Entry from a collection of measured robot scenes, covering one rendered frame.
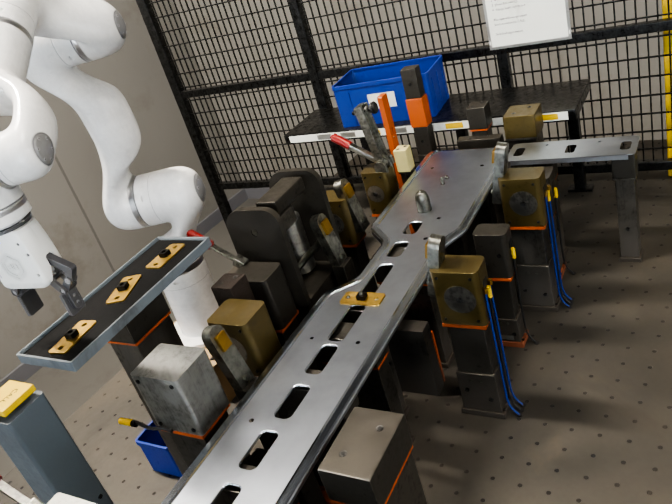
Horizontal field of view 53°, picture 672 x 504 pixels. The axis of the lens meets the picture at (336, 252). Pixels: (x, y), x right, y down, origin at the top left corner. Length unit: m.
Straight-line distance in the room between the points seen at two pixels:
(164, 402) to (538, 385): 0.75
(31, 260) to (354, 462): 0.55
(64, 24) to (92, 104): 0.18
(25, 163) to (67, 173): 2.74
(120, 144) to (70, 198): 2.28
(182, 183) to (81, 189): 2.29
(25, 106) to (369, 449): 0.67
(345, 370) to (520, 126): 0.90
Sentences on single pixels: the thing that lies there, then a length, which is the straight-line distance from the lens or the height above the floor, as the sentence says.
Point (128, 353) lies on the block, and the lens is 1.27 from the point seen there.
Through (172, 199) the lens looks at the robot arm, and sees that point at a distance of 1.52.
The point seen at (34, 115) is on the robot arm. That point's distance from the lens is 1.04.
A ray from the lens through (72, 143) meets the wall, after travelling 3.77.
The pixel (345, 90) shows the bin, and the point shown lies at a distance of 2.03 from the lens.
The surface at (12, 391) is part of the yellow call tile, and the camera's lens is 1.13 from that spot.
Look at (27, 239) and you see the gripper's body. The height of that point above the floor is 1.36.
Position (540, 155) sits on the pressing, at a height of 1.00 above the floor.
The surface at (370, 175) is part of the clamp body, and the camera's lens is 1.65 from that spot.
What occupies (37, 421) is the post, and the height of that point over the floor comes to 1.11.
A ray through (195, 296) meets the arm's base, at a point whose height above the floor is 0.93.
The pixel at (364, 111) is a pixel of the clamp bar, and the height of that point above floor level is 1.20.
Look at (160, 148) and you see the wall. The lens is 4.12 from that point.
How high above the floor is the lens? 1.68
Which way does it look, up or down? 28 degrees down
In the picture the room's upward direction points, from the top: 18 degrees counter-clockwise
